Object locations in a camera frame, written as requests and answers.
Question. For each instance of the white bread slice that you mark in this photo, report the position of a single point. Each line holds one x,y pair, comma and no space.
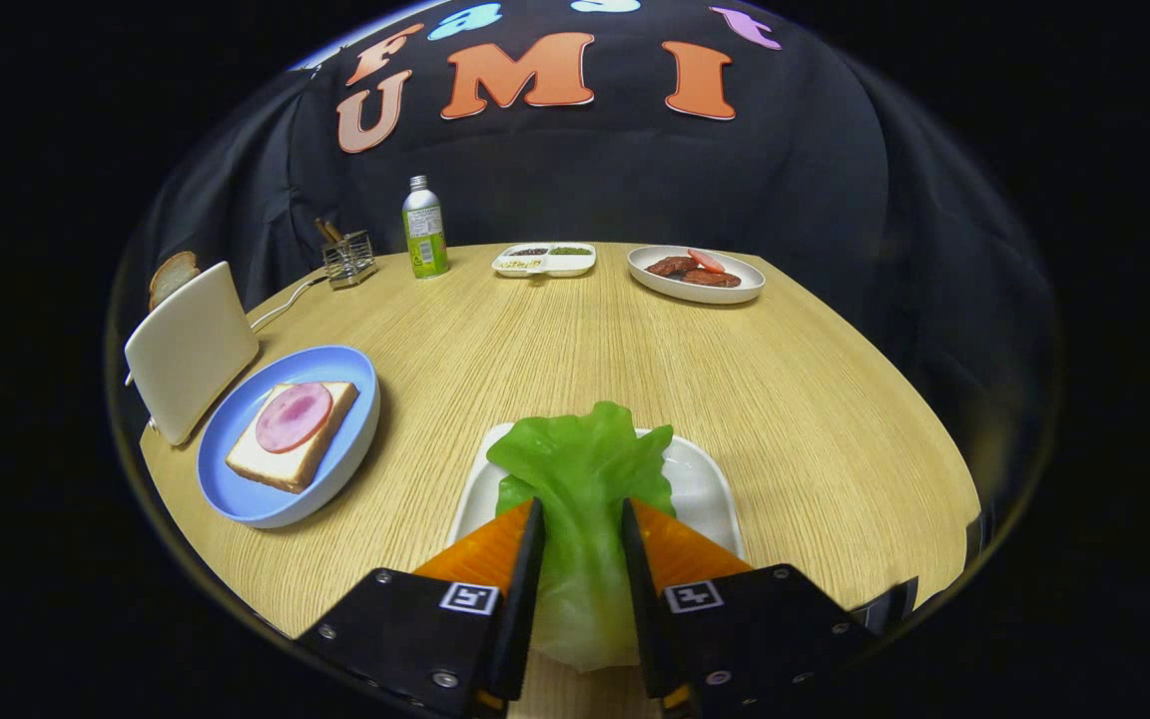
281,464

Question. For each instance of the black backdrop cloth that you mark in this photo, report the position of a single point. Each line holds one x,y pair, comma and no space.
585,170

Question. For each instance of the green metal bottle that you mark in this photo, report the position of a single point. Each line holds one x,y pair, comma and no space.
425,235

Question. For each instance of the toasted brown bread slice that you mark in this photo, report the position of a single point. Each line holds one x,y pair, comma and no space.
173,275

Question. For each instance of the round pink ham slice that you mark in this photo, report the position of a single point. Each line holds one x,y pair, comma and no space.
293,416

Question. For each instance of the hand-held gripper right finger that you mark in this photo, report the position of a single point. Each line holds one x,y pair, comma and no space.
637,599

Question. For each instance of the dark red meat piece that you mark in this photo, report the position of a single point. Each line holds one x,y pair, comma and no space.
670,266
713,279

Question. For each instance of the brown wooden utensils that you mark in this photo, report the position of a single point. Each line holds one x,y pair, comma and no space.
328,230

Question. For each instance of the white rectangular plate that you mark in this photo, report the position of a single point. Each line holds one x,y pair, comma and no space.
700,489

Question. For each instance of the green lettuce leaf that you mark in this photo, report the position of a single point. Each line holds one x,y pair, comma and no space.
580,479

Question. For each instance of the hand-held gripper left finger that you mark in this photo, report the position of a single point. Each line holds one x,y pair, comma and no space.
532,599

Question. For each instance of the white toaster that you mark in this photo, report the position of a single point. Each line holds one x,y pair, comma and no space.
191,350

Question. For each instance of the white round plate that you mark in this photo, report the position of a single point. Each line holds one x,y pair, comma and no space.
695,293

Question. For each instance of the blue round plate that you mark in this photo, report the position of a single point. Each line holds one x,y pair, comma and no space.
236,489

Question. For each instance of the pink sausage slice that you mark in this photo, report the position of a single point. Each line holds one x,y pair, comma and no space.
706,260

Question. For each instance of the white divided seed dish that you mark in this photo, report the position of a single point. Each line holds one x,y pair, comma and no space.
543,264

